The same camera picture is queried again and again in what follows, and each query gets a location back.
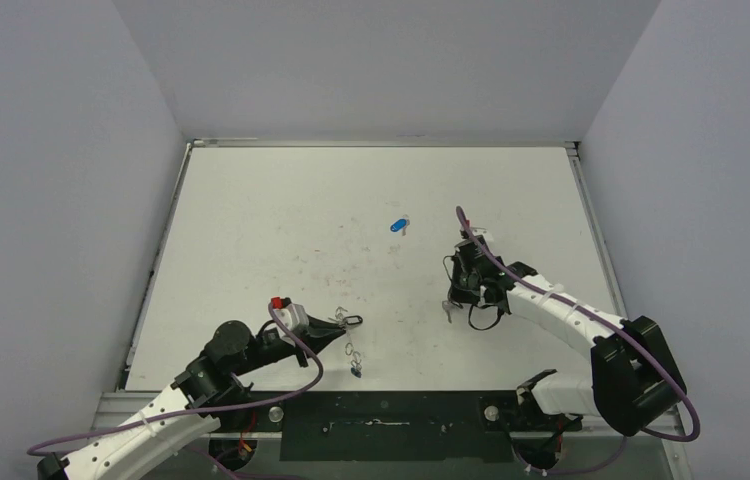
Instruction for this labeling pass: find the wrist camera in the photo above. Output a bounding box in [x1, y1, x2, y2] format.
[459, 227, 495, 243]
[269, 297, 310, 337]

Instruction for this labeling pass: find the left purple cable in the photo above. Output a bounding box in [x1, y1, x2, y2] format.
[25, 299, 325, 458]

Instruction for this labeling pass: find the black key tag with key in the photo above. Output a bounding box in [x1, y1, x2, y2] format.
[340, 315, 363, 329]

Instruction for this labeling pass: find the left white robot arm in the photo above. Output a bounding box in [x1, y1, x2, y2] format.
[36, 316, 362, 479]

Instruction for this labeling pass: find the aluminium table frame rail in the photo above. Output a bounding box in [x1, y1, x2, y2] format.
[80, 390, 217, 480]

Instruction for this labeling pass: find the loose blue key tag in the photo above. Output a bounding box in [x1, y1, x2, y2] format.
[390, 215, 410, 236]

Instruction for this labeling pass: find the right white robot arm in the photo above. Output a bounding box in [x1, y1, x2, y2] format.
[447, 236, 688, 436]

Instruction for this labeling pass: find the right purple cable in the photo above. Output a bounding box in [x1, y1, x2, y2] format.
[455, 205, 702, 444]

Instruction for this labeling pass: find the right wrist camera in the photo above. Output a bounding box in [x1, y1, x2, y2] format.
[459, 227, 495, 243]

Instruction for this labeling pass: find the purple cable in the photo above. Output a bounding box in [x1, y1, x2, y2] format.
[25, 299, 325, 458]
[455, 205, 702, 444]

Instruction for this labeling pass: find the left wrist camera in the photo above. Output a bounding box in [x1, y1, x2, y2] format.
[269, 297, 310, 337]

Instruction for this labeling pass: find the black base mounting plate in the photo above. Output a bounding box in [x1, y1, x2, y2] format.
[208, 390, 582, 469]

